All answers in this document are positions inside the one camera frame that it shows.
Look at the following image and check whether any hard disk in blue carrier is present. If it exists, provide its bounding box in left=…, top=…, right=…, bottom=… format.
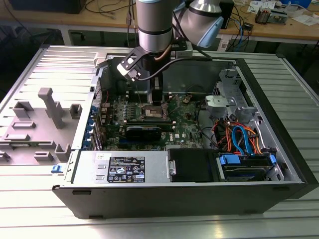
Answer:
left=215, top=152, right=278, bottom=183

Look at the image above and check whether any green motherboard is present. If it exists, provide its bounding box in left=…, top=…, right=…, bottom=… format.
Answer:
left=99, top=93, right=207, bottom=152

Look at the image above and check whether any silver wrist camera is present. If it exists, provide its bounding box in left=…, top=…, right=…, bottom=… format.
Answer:
left=173, top=41, right=193, bottom=60

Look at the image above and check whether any copper coil transformer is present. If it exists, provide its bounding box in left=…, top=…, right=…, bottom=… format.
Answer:
left=254, top=6, right=271, bottom=25

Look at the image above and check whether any black camera cable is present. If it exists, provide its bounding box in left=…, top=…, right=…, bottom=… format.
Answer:
left=136, top=56, right=214, bottom=82

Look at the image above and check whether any grey metal bracket plate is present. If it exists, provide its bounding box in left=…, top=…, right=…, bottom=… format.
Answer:
left=204, top=95, right=237, bottom=110

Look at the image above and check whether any white paper sheet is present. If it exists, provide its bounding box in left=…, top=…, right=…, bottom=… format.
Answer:
left=291, top=13, right=319, bottom=26

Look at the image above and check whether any black graphics card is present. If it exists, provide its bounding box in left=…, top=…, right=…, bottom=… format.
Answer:
left=124, top=125, right=162, bottom=146

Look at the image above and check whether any blue data wire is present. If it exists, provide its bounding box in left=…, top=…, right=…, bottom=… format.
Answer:
left=231, top=125, right=253, bottom=157

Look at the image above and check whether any printed white leaflet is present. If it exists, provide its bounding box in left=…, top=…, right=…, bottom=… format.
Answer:
left=248, top=0, right=278, bottom=13

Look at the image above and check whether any blue plastic card latch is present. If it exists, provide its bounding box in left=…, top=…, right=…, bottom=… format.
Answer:
left=84, top=104, right=98, bottom=150

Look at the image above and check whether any tall black box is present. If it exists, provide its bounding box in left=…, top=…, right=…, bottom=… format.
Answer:
left=220, top=0, right=236, bottom=30

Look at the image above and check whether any silver power supply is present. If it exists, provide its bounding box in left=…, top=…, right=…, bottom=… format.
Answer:
left=71, top=150, right=170, bottom=184

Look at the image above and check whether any green RAM stick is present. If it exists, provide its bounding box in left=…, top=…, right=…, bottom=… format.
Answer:
left=9, top=142, right=33, bottom=149

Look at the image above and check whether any black computer box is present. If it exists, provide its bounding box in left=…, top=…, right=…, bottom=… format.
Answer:
left=9, top=0, right=87, bottom=15

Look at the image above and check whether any green electronics box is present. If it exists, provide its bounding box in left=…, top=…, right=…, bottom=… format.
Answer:
left=270, top=9, right=288, bottom=25

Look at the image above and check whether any wooden workbench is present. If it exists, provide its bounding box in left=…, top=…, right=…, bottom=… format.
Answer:
left=0, top=0, right=137, bottom=47
left=216, top=0, right=319, bottom=45

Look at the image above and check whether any perforated metal drive cage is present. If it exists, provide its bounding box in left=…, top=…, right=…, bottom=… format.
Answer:
left=213, top=67, right=244, bottom=100

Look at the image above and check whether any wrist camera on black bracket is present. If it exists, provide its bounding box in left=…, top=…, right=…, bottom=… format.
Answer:
left=116, top=46, right=148, bottom=82

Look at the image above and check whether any orange power wire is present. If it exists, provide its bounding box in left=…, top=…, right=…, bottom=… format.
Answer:
left=223, top=121, right=234, bottom=152
left=245, top=126, right=263, bottom=155

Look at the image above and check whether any CPU socket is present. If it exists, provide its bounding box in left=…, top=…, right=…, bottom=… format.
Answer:
left=139, top=102, right=174, bottom=120

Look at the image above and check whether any grey parts rack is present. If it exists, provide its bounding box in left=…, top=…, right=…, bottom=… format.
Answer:
left=0, top=87, right=83, bottom=167

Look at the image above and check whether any black RAM slot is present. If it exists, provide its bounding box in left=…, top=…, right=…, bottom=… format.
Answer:
left=128, top=100, right=172, bottom=104
left=125, top=121, right=176, bottom=125
left=126, top=118, right=175, bottom=122
left=128, top=94, right=172, bottom=98
left=128, top=91, right=172, bottom=96
left=128, top=97, right=172, bottom=101

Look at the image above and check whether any black PC case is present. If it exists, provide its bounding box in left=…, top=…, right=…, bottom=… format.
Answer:
left=51, top=51, right=319, bottom=220

